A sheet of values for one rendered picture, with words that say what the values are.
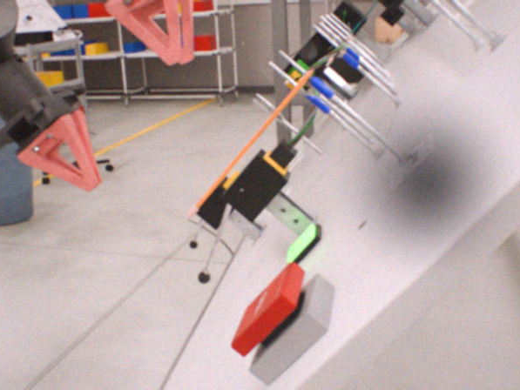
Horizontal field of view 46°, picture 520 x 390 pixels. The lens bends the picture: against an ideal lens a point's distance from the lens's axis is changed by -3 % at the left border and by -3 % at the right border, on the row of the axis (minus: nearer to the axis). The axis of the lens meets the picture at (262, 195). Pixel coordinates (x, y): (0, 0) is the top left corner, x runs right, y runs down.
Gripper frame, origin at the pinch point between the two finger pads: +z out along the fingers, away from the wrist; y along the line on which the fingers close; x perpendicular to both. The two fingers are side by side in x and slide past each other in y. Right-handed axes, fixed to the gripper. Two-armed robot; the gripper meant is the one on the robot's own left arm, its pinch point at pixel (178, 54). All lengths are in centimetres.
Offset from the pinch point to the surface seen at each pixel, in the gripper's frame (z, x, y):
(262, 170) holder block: 13.5, -3.0, -1.8
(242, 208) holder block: 16.1, 0.4, -1.7
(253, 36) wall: -56, 61, 776
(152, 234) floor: 56, 116, 277
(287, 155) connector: 13.2, -5.8, -1.3
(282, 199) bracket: 17.1, -3.4, -0.6
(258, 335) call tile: 19.2, -2.9, -27.2
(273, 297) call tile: 17.6, -4.5, -26.5
